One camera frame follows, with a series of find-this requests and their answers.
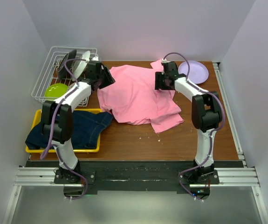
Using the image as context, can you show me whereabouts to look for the pink t-shirt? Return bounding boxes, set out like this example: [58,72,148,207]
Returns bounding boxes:
[97,60,184,133]

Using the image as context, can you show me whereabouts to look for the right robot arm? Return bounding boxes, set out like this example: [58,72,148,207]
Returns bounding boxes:
[155,59,225,183]

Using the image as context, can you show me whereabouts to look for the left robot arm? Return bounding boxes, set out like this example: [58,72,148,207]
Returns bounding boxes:
[40,57,115,183]

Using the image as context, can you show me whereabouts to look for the white plate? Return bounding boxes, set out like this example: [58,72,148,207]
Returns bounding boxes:
[71,50,90,81]

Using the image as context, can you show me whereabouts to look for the lilac plastic plate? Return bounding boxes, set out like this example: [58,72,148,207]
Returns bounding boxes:
[179,61,209,84]

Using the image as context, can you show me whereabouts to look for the green plastic bowl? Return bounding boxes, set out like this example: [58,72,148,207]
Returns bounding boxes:
[44,83,68,98]

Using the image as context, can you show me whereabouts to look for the dark blue denim jeans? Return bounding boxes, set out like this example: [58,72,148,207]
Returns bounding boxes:
[25,111,113,150]

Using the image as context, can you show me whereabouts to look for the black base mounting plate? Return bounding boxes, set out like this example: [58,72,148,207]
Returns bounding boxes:
[54,161,219,195]

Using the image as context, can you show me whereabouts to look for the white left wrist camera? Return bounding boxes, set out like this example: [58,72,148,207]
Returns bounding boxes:
[88,56,100,62]

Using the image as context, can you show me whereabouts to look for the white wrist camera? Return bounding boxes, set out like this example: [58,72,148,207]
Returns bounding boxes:
[88,56,100,62]
[161,58,171,65]

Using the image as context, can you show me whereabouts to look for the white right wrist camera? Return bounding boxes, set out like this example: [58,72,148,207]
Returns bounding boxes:
[161,58,171,65]

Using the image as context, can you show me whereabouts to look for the white wire dish rack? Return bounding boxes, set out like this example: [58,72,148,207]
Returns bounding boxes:
[31,46,98,103]

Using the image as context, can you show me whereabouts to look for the aluminium frame rail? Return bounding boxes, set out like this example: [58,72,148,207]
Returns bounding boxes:
[2,167,268,224]

